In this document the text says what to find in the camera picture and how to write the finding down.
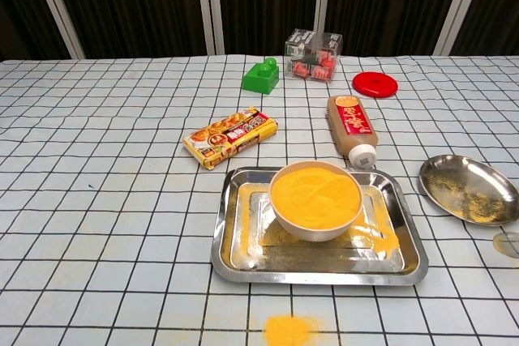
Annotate metal spoon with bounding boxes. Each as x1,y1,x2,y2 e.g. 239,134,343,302
492,231,519,258

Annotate beige bowl of yellow powder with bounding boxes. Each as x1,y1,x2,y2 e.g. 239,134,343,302
268,160,363,243

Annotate rectangular stainless steel tray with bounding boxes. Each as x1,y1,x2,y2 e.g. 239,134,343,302
210,165,430,287

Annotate white black checkered tablecloth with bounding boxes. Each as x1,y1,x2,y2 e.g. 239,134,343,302
0,53,519,346

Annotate yellow snack package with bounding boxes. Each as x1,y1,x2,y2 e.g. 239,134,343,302
182,106,279,171

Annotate green toy building block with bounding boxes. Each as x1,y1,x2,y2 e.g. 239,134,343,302
242,57,281,96

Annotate brown juice bottle red label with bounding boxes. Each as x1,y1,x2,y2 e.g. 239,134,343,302
326,94,380,171

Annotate clear plastic box red items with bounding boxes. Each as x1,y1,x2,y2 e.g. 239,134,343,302
283,28,342,84

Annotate red round plastic disc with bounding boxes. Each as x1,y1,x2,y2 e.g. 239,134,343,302
351,71,400,100

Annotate spilled yellow powder pile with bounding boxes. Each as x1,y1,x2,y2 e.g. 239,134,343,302
263,314,325,346

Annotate round stainless steel plate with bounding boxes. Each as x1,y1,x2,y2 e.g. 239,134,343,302
418,154,519,226

